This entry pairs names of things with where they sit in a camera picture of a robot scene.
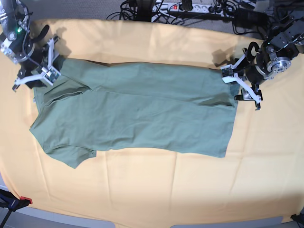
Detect gripper left of image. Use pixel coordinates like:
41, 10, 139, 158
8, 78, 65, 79
12, 25, 59, 92

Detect gripper right of image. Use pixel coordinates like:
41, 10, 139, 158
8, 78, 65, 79
233, 42, 268, 111

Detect green T-shirt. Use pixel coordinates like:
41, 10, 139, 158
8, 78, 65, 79
30, 59, 239, 168

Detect black power adapter brick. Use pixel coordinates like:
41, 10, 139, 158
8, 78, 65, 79
234, 8, 268, 28

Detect yellow table cloth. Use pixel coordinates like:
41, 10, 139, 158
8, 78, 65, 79
0, 19, 304, 228

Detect white power strip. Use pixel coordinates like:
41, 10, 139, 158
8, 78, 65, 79
152, 1, 224, 15

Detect blue clamp with red tip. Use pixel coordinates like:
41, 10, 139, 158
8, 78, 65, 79
0, 189, 33, 228

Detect black clamp right corner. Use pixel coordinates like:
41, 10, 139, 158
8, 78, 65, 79
290, 213, 304, 225

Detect white wrist camera right of image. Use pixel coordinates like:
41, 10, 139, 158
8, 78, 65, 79
221, 66, 236, 84

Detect white wrist camera of image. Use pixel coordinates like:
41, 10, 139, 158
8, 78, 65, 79
42, 66, 61, 86
221, 66, 236, 84

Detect white wrist camera left of image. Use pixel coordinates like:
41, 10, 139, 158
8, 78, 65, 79
42, 66, 61, 86

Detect tangled black cables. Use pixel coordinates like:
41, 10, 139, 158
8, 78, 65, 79
106, 0, 281, 42

